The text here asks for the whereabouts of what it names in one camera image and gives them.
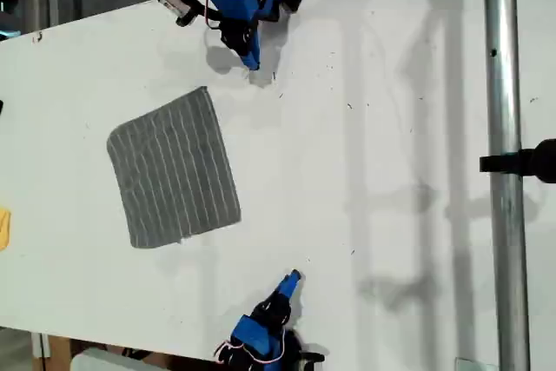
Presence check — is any steel post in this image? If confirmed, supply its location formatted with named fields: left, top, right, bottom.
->
left=481, top=0, right=532, bottom=371

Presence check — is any wooden frame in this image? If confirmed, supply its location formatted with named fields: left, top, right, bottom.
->
left=30, top=331, right=73, bottom=361

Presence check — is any white box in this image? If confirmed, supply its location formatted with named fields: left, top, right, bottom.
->
left=70, top=348, right=175, bottom=371

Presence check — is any black clamp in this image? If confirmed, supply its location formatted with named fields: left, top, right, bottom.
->
left=479, top=138, right=556, bottom=184

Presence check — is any grey striped towel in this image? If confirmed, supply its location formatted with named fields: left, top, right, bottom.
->
left=106, top=86, right=242, bottom=249

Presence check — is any yellow object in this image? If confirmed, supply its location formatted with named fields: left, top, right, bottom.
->
left=0, top=209, right=12, bottom=252

